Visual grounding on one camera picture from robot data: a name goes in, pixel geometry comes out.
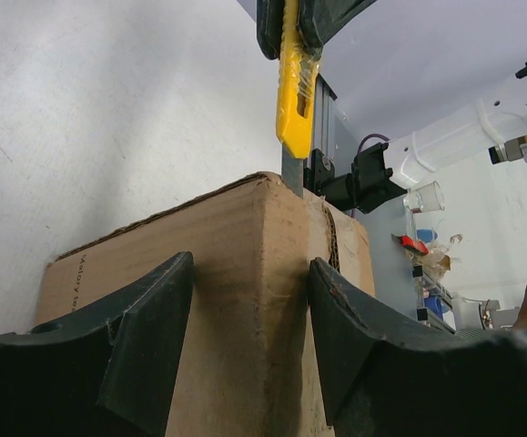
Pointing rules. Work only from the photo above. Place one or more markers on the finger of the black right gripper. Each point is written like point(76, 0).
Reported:
point(320, 20)
point(269, 21)

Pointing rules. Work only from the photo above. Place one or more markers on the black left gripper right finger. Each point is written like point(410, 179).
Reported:
point(384, 374)

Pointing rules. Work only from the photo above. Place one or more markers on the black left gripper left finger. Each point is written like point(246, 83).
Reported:
point(108, 369)

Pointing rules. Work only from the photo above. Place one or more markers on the yellow utility knife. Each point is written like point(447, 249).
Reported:
point(298, 71)

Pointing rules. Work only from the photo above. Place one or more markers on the brown cardboard express box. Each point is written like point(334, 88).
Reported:
point(248, 364)

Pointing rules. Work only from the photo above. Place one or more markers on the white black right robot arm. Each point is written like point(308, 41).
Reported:
point(391, 168)

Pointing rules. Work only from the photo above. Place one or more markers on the red black tool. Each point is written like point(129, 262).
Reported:
point(412, 245)

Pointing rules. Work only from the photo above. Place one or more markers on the aluminium vertical frame post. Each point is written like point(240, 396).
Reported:
point(331, 131)

